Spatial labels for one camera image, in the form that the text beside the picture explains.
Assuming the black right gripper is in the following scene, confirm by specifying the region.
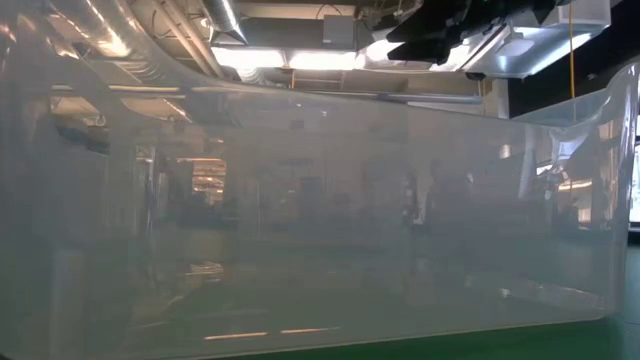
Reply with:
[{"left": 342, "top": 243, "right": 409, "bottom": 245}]
[{"left": 385, "top": 0, "right": 521, "bottom": 66}]

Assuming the silver ceiling duct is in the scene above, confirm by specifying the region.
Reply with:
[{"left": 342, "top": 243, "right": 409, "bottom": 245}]
[{"left": 199, "top": 0, "right": 250, "bottom": 46}]

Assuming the bright ceiling light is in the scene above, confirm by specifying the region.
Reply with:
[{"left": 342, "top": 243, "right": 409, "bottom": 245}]
[{"left": 212, "top": 46, "right": 359, "bottom": 71}]

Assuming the grey ceiling box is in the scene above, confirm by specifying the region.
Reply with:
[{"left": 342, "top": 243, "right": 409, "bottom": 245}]
[{"left": 322, "top": 14, "right": 357, "bottom": 50}]

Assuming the silver horizontal pipe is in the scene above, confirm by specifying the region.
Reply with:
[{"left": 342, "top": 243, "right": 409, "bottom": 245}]
[{"left": 299, "top": 89, "right": 485, "bottom": 106}]

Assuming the clear plastic bin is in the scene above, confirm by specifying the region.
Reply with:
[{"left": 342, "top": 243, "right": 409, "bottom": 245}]
[{"left": 0, "top": 0, "right": 640, "bottom": 360}]

